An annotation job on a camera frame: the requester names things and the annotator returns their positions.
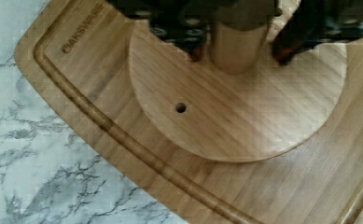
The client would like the bamboo cutting board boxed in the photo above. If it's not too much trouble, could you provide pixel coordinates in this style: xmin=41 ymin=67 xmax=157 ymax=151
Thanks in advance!
xmin=15 ymin=0 xmax=363 ymax=224

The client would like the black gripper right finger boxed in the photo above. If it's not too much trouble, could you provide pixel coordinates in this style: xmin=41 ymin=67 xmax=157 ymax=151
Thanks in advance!
xmin=272 ymin=0 xmax=363 ymax=65

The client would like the round wooden lid with knob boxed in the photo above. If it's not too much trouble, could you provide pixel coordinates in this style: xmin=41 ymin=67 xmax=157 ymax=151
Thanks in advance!
xmin=128 ymin=18 xmax=348 ymax=162

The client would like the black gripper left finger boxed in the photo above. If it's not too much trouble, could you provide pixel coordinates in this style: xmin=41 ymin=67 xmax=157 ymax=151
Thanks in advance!
xmin=106 ymin=0 xmax=220 ymax=62

